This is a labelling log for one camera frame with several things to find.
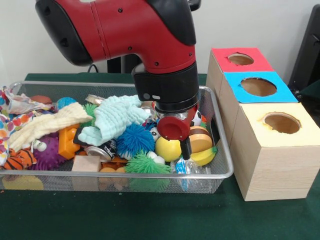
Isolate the yellow ball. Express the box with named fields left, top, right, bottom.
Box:
left=155, top=136, right=182, bottom=162

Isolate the cream cloth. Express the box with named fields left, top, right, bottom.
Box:
left=7, top=101, right=93, bottom=153

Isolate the green spiky ball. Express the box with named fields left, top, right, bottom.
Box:
left=82, top=102, right=98, bottom=126

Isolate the wooden burger toy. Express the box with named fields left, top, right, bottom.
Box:
left=189, top=126, right=214, bottom=153

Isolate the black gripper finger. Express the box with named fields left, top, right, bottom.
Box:
left=180, top=137, right=193, bottom=161

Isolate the mint green knit cloth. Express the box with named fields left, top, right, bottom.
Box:
left=78, top=95, right=151, bottom=147

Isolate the small soccer ball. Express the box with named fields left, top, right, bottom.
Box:
left=192, top=111, right=203, bottom=127

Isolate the shallow clear mesh bin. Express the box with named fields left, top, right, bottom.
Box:
left=0, top=81, right=234, bottom=193

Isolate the clear plastic bottle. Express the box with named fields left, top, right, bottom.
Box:
left=171, top=159, right=213, bottom=178

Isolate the black floor stand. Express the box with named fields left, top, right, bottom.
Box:
left=289, top=4, right=320, bottom=96

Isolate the black drink can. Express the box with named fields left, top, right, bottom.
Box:
left=84, top=139, right=118, bottom=162

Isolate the dark green side table cloth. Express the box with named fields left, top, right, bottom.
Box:
left=299, top=79, right=320, bottom=99

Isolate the dark green tablecloth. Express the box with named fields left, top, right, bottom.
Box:
left=0, top=72, right=320, bottom=240

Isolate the wooden box with three holes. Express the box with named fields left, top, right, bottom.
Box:
left=206, top=47, right=320, bottom=202

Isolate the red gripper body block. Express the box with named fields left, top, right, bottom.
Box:
left=157, top=107, right=199, bottom=142

